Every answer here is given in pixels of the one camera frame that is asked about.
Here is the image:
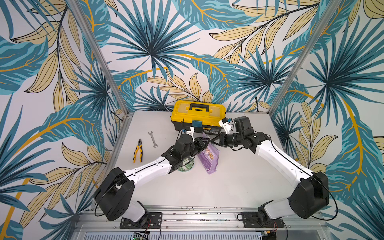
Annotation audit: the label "silver open-end wrench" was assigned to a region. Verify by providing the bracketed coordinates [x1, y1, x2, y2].
[148, 131, 158, 148]

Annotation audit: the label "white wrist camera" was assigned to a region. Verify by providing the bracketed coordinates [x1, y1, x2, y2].
[219, 118, 234, 135]
[181, 127, 195, 140]

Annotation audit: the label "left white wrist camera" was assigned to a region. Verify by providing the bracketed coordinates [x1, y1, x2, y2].
[181, 127, 195, 140]

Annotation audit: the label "purple oats bag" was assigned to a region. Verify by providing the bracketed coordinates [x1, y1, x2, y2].
[197, 143, 220, 175]

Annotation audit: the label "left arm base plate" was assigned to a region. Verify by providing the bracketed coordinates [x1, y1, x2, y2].
[120, 212, 163, 230]

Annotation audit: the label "left aluminium frame post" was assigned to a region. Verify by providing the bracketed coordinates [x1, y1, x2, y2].
[67, 0, 129, 120]

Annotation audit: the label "yellow black pliers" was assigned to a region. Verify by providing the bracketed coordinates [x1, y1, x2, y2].
[133, 139, 143, 163]

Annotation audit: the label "right aluminium frame post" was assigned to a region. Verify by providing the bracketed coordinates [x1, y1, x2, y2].
[268, 1, 342, 117]

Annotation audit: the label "yellow black plastic toolbox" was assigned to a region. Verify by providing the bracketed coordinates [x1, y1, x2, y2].
[171, 100, 226, 135]

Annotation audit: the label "aluminium frame post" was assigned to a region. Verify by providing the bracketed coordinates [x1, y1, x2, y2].
[268, 1, 342, 117]
[67, 0, 129, 120]

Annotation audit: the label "aluminium mounting rail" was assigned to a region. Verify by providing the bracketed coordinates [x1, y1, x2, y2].
[72, 205, 331, 239]

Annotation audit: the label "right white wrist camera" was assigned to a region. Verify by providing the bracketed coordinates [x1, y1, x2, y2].
[219, 118, 234, 135]

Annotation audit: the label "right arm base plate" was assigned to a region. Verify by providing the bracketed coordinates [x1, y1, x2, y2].
[237, 212, 285, 229]

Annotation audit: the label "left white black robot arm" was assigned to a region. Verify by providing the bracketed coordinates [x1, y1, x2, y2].
[94, 134, 211, 223]

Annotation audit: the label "green leaf pattern bowl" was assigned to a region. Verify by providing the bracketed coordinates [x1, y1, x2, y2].
[178, 157, 195, 172]

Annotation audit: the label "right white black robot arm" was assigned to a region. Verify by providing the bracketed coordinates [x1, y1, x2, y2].
[211, 117, 333, 226]

